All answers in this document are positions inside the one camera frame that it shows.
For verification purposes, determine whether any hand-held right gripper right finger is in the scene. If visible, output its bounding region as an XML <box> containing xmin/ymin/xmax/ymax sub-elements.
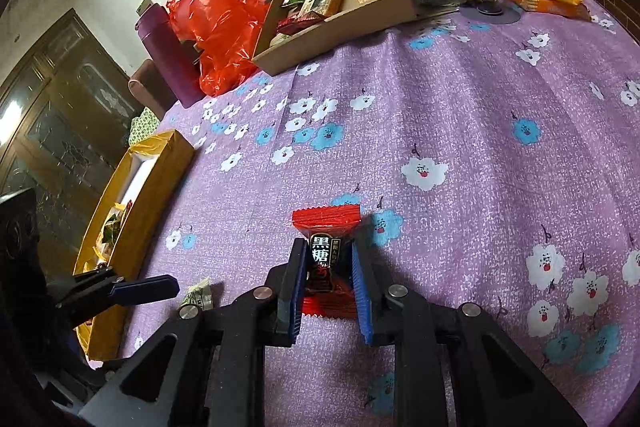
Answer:
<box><xmin>350</xmin><ymin>241</ymin><xmax>586</xmax><ymax>427</ymax></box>

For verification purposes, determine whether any wooden glass door cabinet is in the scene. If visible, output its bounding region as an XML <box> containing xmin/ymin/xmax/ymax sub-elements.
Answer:
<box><xmin>0</xmin><ymin>7</ymin><xmax>146</xmax><ymax>278</ymax></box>

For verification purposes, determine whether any purple thermos bottle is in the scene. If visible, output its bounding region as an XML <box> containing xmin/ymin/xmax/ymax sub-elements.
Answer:
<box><xmin>135</xmin><ymin>4</ymin><xmax>203</xmax><ymax>108</ymax></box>

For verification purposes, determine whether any large green snack packet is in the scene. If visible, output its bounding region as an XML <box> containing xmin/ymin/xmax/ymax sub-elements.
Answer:
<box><xmin>100</xmin><ymin>212</ymin><xmax>126</xmax><ymax>248</ymax></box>

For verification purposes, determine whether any brown cardboard tray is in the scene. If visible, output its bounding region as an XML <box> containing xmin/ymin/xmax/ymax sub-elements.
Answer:
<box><xmin>251</xmin><ymin>0</ymin><xmax>418</xmax><ymax>78</ymax></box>

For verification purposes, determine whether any brown armchair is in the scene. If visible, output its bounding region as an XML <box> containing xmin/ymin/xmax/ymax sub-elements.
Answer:
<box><xmin>128</xmin><ymin>59</ymin><xmax>176</xmax><ymax>118</ymax></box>

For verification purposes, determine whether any purple floral tablecloth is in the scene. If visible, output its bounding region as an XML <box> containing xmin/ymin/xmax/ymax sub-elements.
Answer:
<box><xmin>87</xmin><ymin>0</ymin><xmax>640</xmax><ymax>427</ymax></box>

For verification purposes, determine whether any red plastic bag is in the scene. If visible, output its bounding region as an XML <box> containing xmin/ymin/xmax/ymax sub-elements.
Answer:
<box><xmin>166</xmin><ymin>0</ymin><xmax>273</xmax><ymax>98</ymax></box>

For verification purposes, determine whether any yellow cardboard box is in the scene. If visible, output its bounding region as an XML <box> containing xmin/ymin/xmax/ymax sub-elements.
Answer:
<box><xmin>72</xmin><ymin>129</ymin><xmax>196</xmax><ymax>363</ymax></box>

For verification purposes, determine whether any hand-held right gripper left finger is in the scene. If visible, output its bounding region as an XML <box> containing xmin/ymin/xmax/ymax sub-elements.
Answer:
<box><xmin>77</xmin><ymin>237</ymin><xmax>308</xmax><ymax>427</ymax></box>

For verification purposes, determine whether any red and black candy packet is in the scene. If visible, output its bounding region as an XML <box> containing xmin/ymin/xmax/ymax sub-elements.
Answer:
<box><xmin>291</xmin><ymin>203</ymin><xmax>362</xmax><ymax>320</ymax></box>

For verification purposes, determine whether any small green striped snack packet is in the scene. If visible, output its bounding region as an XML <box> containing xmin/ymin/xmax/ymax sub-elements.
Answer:
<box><xmin>181</xmin><ymin>278</ymin><xmax>215</xmax><ymax>312</ymax></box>

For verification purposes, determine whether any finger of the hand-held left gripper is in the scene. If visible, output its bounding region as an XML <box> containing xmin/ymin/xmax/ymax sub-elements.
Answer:
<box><xmin>47</xmin><ymin>266</ymin><xmax>180</xmax><ymax>325</ymax></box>

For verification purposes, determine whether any green patterned cushion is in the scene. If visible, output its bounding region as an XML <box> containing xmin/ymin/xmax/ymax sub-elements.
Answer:
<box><xmin>127</xmin><ymin>107</ymin><xmax>161</xmax><ymax>148</ymax></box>

